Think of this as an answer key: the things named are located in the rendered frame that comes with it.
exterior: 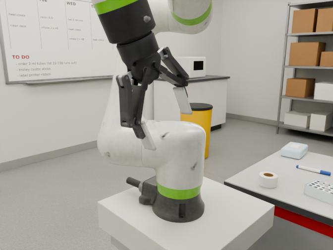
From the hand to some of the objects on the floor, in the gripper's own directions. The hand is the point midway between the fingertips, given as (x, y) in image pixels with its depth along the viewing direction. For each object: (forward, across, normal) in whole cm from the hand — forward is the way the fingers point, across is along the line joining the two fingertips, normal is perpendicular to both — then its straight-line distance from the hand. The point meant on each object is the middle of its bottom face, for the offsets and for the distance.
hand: (168, 126), depth 63 cm
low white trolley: (+135, -29, +7) cm, 138 cm away
